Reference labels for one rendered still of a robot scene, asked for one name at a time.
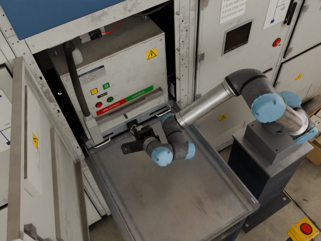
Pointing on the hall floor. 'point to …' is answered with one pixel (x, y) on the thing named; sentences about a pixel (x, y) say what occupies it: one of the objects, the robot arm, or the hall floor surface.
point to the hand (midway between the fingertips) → (131, 131)
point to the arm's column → (259, 176)
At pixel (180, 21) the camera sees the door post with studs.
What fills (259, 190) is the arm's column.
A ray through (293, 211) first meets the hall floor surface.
